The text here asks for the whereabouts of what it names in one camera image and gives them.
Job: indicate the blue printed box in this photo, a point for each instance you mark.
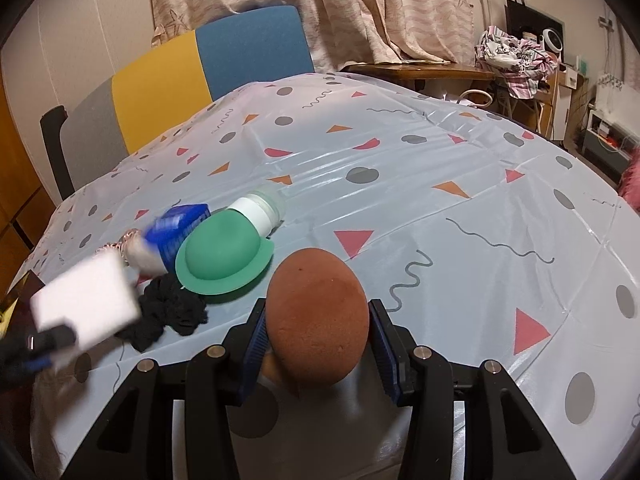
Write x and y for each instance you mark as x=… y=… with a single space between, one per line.
x=175 y=227

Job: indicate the brown egg-shaped sponge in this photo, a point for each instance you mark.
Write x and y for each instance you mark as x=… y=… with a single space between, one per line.
x=315 y=310

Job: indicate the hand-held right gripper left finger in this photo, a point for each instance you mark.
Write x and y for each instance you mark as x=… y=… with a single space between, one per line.
x=252 y=355

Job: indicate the black crumpled cloth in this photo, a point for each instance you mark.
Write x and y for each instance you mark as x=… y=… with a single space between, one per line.
x=170 y=310

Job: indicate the pink fluffy item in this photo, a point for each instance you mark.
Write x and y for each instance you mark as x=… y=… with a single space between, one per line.
x=632 y=180

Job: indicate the small white fan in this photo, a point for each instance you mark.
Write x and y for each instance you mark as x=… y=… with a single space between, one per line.
x=550 y=39

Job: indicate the pink starfish curtain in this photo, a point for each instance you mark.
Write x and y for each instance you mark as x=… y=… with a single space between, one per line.
x=350 y=10

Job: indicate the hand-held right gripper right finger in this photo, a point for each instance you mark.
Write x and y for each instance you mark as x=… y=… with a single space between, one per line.
x=387 y=360

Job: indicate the white plastic jar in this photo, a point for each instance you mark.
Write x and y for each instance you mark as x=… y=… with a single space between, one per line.
x=255 y=210

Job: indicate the green toy hat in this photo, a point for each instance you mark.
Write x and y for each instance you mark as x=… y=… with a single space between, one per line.
x=220 y=245

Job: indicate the pale rectangular block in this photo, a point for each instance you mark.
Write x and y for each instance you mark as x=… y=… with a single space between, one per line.
x=85 y=300

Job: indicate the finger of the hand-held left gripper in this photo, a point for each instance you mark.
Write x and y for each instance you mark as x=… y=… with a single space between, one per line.
x=50 y=337

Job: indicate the white shelf unit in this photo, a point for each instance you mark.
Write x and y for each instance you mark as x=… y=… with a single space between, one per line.
x=610 y=130

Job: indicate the black flat board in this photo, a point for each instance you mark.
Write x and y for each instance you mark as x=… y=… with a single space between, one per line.
x=525 y=17

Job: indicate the crumpled patterned cloth pile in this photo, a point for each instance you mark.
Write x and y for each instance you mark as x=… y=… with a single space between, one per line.
x=515 y=55

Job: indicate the grey yellow blue chair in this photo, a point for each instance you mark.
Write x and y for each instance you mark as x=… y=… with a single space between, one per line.
x=240 y=55

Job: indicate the wooden side table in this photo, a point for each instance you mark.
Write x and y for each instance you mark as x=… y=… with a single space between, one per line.
x=425 y=71

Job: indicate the patterned plastic tablecloth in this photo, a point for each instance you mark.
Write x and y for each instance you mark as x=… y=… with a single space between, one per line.
x=450 y=185

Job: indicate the wooden cabinet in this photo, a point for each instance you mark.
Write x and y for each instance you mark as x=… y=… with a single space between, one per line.
x=15 y=185

